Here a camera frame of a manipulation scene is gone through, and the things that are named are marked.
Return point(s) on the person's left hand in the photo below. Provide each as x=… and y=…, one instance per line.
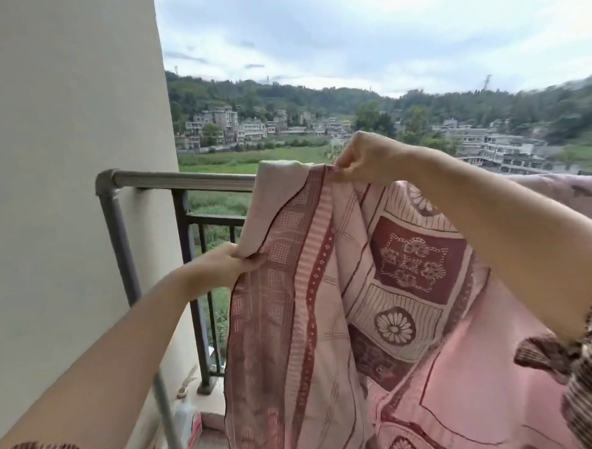
x=214, y=268

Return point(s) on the person's right hand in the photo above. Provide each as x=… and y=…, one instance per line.
x=372, y=158

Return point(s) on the person's right fingers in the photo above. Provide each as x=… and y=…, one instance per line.
x=345, y=167

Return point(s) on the person's left thumb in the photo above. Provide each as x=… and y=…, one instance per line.
x=251, y=260

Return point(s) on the pink patterned bed sheet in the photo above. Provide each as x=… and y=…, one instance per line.
x=380, y=326

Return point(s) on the person's left forearm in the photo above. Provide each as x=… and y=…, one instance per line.
x=100, y=361

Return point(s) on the person's right forearm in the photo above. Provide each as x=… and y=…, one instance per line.
x=514, y=235

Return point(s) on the distant hillside buildings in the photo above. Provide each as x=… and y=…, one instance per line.
x=360, y=134

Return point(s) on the black metal balcony railing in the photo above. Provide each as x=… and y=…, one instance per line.
x=200, y=286

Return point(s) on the clear plastic bottle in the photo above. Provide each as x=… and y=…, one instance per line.
x=185, y=426

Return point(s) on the brown patterned right sleeve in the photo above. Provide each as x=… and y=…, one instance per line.
x=575, y=365

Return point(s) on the grey metal drying rail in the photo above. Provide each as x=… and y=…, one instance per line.
x=129, y=250

